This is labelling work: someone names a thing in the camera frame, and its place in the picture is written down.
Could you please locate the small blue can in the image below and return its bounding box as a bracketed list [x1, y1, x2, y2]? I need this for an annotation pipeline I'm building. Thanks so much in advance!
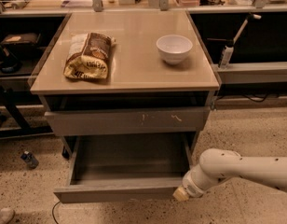
[20, 151, 39, 169]

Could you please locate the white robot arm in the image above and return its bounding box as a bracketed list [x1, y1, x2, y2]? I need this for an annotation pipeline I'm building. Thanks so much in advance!
[173, 148, 287, 201]

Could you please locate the brown chip bag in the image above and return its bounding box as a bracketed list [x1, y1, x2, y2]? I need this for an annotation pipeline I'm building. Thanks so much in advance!
[63, 33, 116, 80]

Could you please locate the white shoe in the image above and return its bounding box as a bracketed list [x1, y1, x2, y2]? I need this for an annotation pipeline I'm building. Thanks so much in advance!
[0, 208, 15, 224]

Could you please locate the white bowl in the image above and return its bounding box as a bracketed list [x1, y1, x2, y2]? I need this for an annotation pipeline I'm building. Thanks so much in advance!
[156, 35, 193, 64]

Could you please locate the black desk lamp base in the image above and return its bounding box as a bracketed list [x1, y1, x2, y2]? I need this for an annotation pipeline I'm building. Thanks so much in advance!
[0, 44, 21, 74]

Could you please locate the grey top drawer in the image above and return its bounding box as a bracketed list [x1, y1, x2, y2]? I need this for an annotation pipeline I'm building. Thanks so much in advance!
[45, 107, 210, 136]

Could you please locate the black floor cable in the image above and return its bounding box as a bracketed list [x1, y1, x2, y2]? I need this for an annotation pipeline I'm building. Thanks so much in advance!
[51, 201, 62, 224]

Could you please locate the grey drawer cabinet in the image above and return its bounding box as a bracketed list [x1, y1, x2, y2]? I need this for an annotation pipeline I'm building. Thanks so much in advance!
[30, 10, 221, 161]

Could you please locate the white bottle with rod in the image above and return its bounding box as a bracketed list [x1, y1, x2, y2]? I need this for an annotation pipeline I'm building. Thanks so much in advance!
[218, 13, 262, 69]

